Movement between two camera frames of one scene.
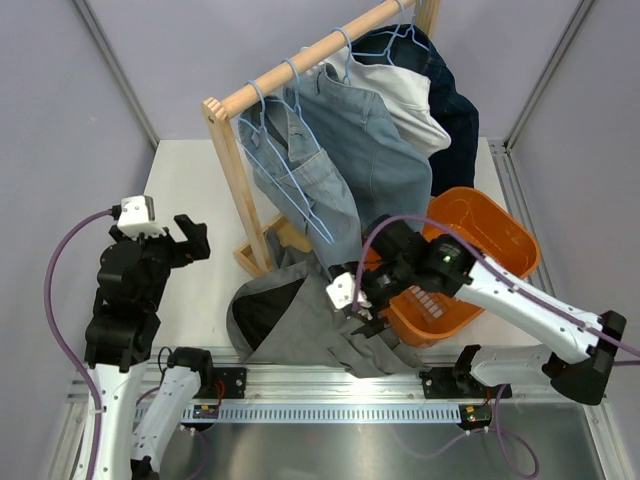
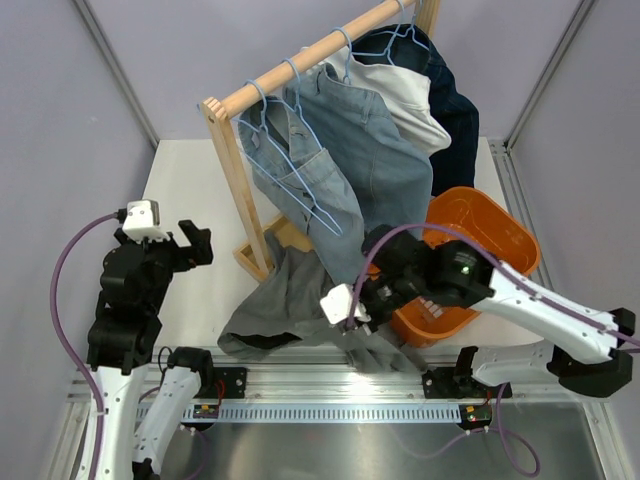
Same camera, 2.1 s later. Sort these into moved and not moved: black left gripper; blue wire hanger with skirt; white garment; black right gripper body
Moved: blue wire hanger with skirt
Not moved: black left gripper; white garment; black right gripper body
